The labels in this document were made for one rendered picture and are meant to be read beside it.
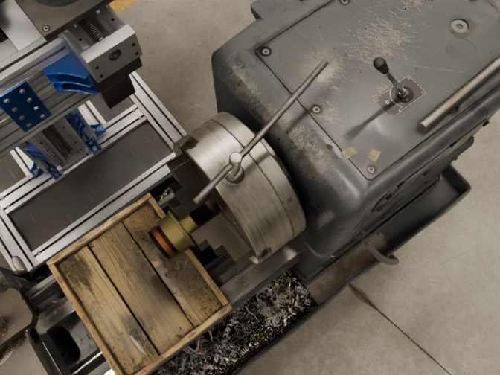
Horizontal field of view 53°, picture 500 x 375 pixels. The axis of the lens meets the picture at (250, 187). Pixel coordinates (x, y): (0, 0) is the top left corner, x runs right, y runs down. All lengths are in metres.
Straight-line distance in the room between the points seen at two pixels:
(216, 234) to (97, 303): 0.39
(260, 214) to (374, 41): 0.42
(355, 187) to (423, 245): 1.38
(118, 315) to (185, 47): 1.63
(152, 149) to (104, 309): 0.98
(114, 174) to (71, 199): 0.19
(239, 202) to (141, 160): 1.21
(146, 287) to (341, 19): 0.75
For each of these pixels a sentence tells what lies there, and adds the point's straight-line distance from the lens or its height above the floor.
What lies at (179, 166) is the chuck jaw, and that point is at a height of 1.20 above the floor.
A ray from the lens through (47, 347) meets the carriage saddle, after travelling 1.27.
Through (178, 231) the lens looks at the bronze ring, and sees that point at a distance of 1.03.
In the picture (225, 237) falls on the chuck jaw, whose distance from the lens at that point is 1.02.
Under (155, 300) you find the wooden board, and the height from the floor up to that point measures 0.89.
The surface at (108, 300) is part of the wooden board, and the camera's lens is 1.28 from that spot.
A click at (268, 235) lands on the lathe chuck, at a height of 1.16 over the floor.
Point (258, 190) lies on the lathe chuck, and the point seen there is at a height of 1.22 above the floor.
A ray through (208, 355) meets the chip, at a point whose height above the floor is 0.57.
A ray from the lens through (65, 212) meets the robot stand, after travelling 2.11.
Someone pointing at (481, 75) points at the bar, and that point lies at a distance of 1.07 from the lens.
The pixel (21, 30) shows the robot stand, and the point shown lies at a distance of 1.41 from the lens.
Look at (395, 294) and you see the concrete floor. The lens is 2.21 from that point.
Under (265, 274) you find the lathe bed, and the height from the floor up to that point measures 0.86.
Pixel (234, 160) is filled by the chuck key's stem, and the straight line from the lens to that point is 0.85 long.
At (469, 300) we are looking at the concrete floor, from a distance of 2.31.
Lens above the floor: 2.11
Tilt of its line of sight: 71 degrees down
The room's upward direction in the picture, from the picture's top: straight up
